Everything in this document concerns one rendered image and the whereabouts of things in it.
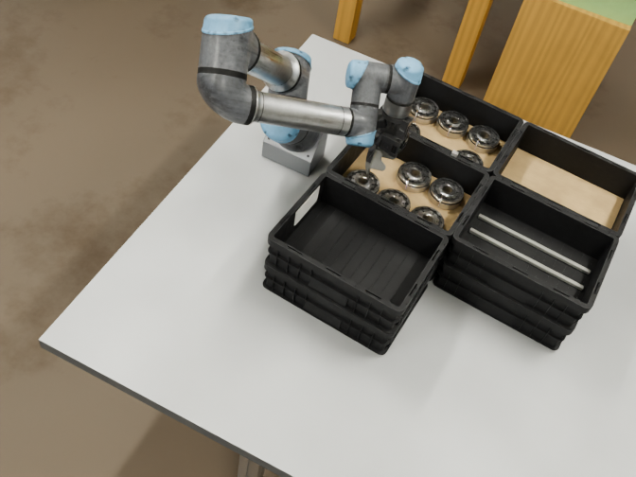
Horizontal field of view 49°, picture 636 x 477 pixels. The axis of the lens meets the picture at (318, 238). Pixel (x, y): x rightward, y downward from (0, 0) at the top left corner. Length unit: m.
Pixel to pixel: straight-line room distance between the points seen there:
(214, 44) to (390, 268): 0.75
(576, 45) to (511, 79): 0.37
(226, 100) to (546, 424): 1.16
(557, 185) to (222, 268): 1.08
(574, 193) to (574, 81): 1.42
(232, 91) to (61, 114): 1.96
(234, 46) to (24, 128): 1.97
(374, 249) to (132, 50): 2.26
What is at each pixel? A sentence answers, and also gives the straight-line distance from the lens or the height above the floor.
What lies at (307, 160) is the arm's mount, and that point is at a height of 0.77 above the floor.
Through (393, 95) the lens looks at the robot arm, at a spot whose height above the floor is 1.17.
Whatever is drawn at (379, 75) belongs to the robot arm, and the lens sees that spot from 1.85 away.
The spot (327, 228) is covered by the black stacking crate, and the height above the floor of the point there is 0.83.
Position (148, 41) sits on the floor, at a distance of 3.96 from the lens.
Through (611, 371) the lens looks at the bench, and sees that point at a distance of 2.16.
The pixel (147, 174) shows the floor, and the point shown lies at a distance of 3.23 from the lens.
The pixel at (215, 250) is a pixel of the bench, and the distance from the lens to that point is 2.07.
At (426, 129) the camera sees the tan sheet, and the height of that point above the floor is 0.83.
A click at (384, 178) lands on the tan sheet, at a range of 2.15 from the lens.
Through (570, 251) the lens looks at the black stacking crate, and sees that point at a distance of 2.18.
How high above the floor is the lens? 2.34
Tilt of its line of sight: 51 degrees down
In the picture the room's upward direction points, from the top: 12 degrees clockwise
